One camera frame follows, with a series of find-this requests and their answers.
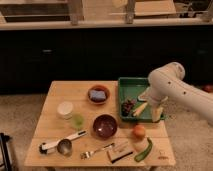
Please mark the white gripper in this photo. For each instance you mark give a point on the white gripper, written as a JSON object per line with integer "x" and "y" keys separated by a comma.
{"x": 157, "y": 110}

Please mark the blue sponge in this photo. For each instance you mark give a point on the blue sponge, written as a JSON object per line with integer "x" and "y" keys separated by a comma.
{"x": 97, "y": 95}

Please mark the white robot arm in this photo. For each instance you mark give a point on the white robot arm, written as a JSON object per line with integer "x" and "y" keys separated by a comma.
{"x": 167, "y": 81}

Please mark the white cloth piece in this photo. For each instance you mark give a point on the white cloth piece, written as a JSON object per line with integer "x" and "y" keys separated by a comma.
{"x": 143, "y": 96}

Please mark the dark grape bunch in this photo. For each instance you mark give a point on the dark grape bunch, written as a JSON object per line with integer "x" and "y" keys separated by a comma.
{"x": 127, "y": 106}

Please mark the orange fruit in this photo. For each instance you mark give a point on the orange fruit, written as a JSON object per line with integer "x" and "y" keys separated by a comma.
{"x": 139, "y": 131}

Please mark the green plastic tray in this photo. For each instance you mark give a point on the green plastic tray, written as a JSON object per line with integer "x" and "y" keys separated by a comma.
{"x": 129, "y": 88}

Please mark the green cucumber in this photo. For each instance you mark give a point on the green cucumber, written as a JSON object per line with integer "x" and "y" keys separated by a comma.
{"x": 142, "y": 155}

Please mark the dark red bowl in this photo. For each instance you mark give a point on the dark red bowl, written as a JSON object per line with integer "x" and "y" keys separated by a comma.
{"x": 105, "y": 126}

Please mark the wooden block brush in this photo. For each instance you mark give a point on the wooden block brush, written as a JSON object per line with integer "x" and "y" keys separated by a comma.
{"x": 119, "y": 151}

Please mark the brown wooden bowl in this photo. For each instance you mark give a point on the brown wooden bowl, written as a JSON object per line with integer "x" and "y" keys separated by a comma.
{"x": 99, "y": 88}

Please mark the wooden table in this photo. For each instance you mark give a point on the wooden table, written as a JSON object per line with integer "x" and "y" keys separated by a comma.
{"x": 51, "y": 128}

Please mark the green translucent cup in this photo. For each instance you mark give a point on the green translucent cup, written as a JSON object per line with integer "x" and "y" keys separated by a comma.
{"x": 77, "y": 122}

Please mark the silver fork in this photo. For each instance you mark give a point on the silver fork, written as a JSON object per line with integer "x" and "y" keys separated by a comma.
{"x": 89, "y": 154}

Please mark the white lidded jar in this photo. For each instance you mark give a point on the white lidded jar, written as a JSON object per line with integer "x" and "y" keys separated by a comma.
{"x": 65, "y": 109}

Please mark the black object at left edge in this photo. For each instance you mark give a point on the black object at left edge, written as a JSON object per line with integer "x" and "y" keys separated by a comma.
{"x": 6, "y": 161}

